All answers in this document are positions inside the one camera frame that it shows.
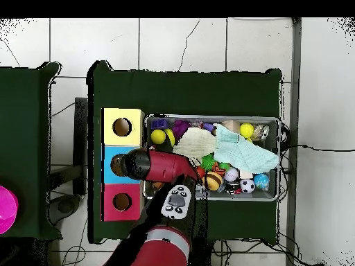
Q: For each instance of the purple rubber toy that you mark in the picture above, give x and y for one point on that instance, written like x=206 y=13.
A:
x=180 y=127

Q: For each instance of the black and white football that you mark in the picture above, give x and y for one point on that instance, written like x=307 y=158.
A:
x=247 y=186

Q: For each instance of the black upright panel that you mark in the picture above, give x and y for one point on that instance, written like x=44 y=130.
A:
x=80 y=138

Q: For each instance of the wooden box with three holes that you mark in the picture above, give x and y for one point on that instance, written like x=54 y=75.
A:
x=133 y=137

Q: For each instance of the mint green cloth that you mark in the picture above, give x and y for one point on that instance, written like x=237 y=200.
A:
x=244 y=152

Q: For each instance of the blue globe ball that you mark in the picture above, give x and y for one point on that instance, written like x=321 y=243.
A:
x=261 y=181

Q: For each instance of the magenta plastic bowl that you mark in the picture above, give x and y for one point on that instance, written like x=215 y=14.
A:
x=7 y=207

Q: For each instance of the dark green tablecloth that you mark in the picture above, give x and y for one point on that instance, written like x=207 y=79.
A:
x=25 y=124
x=180 y=91

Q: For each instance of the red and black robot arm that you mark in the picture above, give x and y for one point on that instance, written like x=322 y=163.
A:
x=166 y=166

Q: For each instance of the grey metal bar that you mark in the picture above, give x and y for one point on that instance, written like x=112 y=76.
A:
x=294 y=83

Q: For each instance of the cream white cloth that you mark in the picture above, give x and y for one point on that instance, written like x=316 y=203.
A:
x=197 y=144

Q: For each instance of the toy burger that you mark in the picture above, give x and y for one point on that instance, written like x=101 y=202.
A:
x=213 y=181

